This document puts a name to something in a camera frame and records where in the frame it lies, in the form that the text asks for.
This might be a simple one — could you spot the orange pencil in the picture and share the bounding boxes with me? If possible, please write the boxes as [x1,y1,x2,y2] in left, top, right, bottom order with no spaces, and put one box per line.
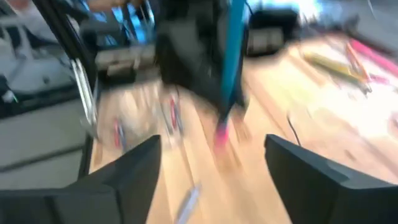
[344,42,371,82]

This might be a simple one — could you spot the silver aluminium bar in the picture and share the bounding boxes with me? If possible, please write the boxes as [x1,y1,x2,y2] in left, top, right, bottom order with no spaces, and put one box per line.
[70,58,100,139]

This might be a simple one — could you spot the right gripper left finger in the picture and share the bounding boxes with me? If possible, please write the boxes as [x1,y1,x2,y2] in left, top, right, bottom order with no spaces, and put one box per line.
[0,134,162,224]

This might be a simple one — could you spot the red crayon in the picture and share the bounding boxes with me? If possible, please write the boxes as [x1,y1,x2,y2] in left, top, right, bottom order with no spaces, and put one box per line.
[111,117,124,151]
[167,95,183,133]

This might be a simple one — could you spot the small white stick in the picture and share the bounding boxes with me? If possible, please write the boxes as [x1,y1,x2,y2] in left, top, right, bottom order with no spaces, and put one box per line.
[174,183,203,224]

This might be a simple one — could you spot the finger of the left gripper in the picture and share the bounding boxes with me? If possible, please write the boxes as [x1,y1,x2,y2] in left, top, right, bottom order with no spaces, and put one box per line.
[238,29,250,110]
[157,21,233,110]

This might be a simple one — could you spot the yellow pencil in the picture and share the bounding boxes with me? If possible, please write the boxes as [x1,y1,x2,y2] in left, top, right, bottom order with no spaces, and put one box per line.
[303,51,373,94]

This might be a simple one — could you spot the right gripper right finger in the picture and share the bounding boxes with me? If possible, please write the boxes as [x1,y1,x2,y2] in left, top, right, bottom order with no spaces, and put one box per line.
[264,133,398,224]

